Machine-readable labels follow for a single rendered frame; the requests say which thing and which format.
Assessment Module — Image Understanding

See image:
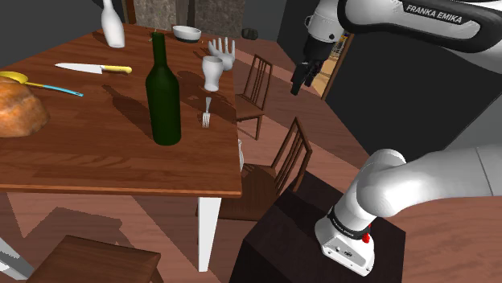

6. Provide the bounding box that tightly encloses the white bowl with dark base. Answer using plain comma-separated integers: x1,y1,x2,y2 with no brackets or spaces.
171,24,203,43

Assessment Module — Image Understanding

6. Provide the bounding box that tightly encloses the knife with yellow handle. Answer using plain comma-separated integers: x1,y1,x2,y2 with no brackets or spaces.
54,62,134,76

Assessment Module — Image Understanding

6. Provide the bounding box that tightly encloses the dark robot stand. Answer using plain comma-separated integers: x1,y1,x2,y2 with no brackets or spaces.
228,170,407,283

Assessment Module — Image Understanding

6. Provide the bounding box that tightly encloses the silver fork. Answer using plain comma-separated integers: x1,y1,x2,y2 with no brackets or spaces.
201,96,213,129

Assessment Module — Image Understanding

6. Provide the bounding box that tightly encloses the white goblet cup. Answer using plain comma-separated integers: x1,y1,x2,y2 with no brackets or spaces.
201,55,225,93

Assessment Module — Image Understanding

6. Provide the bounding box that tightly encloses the brown wooden slat-back chair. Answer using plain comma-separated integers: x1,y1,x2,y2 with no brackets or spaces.
234,53,274,142
217,116,314,223

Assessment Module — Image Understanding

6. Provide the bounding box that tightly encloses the white hand figure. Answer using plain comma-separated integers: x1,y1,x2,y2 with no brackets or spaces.
207,36,237,72

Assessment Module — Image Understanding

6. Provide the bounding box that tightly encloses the wooden table with white legs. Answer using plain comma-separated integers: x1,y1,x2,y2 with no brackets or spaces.
0,23,245,273

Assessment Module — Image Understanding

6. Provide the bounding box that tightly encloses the white bottle vase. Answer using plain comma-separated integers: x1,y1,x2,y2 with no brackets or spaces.
101,0,126,49

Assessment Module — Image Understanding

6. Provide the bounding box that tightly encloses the yellow spoon with blue handle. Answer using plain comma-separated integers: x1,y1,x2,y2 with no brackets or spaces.
0,71,85,98

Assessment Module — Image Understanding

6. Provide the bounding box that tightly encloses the dark green glass bottle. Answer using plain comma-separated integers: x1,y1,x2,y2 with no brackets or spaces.
145,31,183,147

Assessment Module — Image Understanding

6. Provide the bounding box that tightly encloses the brown bread loaf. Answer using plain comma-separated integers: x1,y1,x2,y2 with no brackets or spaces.
0,76,51,139

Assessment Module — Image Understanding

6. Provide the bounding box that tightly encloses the open doorway with wooden frame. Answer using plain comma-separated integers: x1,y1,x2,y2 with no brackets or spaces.
311,31,356,101

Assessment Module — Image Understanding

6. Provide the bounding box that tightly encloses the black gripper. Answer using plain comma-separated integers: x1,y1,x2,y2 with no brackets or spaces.
290,34,335,96

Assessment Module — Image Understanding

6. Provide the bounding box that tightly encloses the grey white flat panel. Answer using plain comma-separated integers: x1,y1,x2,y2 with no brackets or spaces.
0,236,36,281

